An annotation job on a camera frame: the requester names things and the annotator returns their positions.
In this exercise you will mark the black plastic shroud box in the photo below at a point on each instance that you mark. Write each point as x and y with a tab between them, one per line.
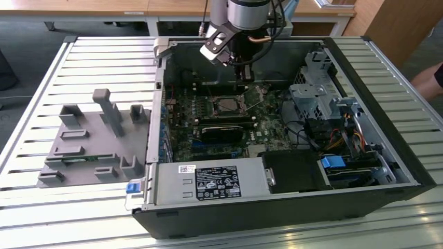
291	171

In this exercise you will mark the wooden desk with white legs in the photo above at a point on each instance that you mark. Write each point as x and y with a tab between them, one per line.
70	6

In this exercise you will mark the grey plastic parts rack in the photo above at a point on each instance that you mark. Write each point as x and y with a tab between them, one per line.
90	140

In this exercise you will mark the black graphics card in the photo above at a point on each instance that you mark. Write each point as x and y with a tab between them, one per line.
222	135

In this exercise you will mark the green motherboard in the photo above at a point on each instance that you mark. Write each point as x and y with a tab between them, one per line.
270	124

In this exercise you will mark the silver chipset heat sink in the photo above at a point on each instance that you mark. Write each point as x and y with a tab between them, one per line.
258	150

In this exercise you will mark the black open PC case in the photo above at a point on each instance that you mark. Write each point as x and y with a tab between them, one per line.
242	220

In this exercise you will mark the hard disk in blue carrier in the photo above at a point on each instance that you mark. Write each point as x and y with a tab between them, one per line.
333	163

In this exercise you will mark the silver square CPU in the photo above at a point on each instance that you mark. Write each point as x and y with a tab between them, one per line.
227	105

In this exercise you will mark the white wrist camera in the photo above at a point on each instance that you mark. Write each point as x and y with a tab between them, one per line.
211	52

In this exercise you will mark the silver power supply with label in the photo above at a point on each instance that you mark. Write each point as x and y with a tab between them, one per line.
173	186

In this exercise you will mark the blue case latch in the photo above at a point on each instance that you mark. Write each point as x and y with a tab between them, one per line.
133	187

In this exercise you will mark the green RAM stick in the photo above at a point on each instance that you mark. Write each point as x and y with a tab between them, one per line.
91	158

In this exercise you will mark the black RAM slot bank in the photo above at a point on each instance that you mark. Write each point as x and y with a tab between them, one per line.
222	89
225	121

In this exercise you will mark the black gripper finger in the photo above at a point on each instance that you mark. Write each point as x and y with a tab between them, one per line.
247	75

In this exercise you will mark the brown wooden cabinet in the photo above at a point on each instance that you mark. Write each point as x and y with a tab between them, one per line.
398	26

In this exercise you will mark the silver metal drive cage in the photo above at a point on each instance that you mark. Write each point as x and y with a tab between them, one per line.
307	96

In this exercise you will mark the black CPU socket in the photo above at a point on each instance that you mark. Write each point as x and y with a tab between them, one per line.
215	113

